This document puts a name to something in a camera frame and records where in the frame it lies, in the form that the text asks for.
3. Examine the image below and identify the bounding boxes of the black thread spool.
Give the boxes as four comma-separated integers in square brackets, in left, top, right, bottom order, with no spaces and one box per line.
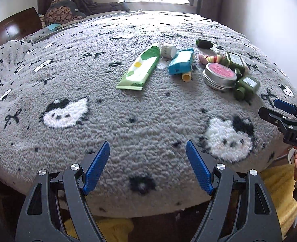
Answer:
[195,39,214,50]

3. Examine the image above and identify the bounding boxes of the teal item on bed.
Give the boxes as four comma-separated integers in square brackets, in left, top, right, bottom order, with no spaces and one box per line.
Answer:
[47,24,61,32]

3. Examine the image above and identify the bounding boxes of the green white tube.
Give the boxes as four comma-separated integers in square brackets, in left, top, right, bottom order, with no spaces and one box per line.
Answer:
[116,43,161,91]

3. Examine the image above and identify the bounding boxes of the small yellow tube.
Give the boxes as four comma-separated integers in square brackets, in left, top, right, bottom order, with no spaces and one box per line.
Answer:
[181,71,192,82]

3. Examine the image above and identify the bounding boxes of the small green bottle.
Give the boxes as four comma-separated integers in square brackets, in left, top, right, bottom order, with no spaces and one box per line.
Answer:
[233,75,261,101]

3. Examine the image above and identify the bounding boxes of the grey cat pattern blanket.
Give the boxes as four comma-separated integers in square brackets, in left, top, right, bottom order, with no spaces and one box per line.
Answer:
[0,11,297,217]

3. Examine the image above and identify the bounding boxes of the round pink tin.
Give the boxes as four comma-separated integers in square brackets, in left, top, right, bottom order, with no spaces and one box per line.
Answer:
[203,62,237,91]

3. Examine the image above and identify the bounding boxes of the colourful hair scrunchies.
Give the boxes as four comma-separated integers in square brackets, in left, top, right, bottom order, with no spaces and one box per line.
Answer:
[198,54,224,65]

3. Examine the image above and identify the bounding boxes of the dark wooden headboard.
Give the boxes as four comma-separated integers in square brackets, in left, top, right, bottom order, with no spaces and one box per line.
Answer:
[0,7,42,45]

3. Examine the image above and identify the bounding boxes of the large green bottle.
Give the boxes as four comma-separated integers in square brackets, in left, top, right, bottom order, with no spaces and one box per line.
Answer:
[222,51,247,75]

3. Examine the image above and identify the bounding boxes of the brown patterned pillow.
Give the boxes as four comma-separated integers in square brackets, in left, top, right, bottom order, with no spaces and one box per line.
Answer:
[45,0,86,25]

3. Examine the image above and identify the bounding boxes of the blue tissue packet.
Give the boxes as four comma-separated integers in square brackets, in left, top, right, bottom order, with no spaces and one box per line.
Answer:
[168,48,194,75]

